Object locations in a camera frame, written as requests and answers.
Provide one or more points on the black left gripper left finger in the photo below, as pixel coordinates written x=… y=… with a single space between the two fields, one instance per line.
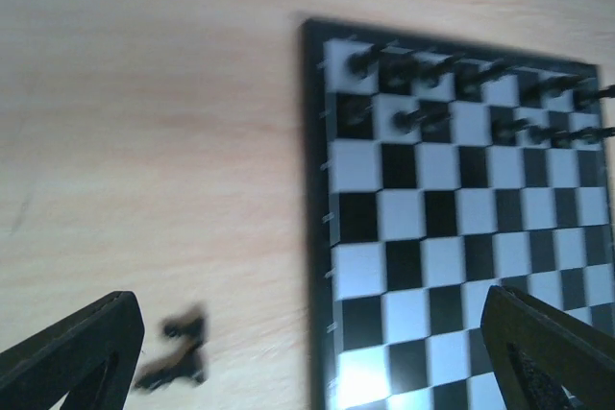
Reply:
x=87 y=359

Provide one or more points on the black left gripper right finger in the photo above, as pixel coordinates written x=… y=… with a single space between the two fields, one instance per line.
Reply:
x=543 y=358

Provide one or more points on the black chess pawn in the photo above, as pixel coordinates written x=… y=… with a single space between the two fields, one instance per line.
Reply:
x=190 y=366
x=356 y=113
x=594 y=135

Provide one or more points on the black chess rook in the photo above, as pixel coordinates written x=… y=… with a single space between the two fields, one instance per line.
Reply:
x=360 y=64

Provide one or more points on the black chess pawn lying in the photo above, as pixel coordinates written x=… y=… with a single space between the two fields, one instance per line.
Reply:
x=190 y=366

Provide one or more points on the black chess piece lying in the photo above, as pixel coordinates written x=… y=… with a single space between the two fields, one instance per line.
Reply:
x=192 y=325

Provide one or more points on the black chess pawn on board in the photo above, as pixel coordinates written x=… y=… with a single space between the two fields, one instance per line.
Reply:
x=594 y=135

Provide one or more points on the black corner chess piece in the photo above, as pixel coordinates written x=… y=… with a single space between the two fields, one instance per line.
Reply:
x=585 y=97

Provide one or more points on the black chess piece on board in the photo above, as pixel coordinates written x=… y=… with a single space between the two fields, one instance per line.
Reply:
x=407 y=121

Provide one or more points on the black chess king on board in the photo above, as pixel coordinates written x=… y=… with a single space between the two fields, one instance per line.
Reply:
x=469 y=77

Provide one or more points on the black chess bishop on board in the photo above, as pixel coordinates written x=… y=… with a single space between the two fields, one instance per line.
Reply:
x=430 y=73

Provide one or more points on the black and grey chessboard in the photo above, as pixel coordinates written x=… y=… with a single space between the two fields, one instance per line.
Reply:
x=407 y=232

